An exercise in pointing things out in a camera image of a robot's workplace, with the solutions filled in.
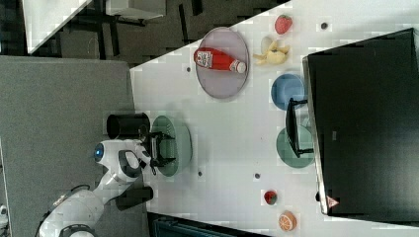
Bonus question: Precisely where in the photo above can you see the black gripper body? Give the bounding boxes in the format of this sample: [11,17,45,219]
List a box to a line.
[141,132,162,167]

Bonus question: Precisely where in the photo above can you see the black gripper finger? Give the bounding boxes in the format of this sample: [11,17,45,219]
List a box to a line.
[157,158,176,166]
[157,131,175,139]

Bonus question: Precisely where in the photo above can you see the green plastic strainer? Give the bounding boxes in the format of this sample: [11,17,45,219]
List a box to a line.
[151,116,193,177]

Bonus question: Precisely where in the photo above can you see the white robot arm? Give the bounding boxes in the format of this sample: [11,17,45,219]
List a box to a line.
[36,132,175,237]

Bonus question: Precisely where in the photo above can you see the blue crate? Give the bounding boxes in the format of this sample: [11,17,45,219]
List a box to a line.
[151,218,266,237]

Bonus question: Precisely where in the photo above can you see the purple round plate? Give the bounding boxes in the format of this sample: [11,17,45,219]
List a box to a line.
[193,27,249,100]

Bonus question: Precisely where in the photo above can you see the red ketchup bottle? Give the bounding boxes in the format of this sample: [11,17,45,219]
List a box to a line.
[194,47,247,73]

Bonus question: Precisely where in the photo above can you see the red strawberry toy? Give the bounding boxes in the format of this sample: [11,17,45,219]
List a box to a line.
[264,191,278,205]

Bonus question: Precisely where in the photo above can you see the blue cup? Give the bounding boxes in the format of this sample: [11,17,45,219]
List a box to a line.
[271,73,305,111]

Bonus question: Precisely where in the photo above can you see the yellow peeled banana toy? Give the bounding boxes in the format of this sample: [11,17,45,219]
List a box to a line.
[253,37,291,65]

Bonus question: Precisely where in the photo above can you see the orange slice toy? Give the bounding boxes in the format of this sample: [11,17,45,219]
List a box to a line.
[279,210,296,231]

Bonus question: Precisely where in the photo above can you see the green mug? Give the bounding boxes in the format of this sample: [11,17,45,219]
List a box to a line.
[276,125,314,169]

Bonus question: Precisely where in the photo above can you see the pink strawberry toy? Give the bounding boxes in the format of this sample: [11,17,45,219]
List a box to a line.
[275,15,293,35]

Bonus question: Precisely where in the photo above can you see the white background table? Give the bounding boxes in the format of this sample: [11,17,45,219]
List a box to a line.
[22,0,92,54]

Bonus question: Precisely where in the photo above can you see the black toaster oven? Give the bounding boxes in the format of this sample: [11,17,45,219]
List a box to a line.
[286,28,419,226]

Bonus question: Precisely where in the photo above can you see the black cylinder post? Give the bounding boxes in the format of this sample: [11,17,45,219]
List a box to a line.
[106,113,150,139]

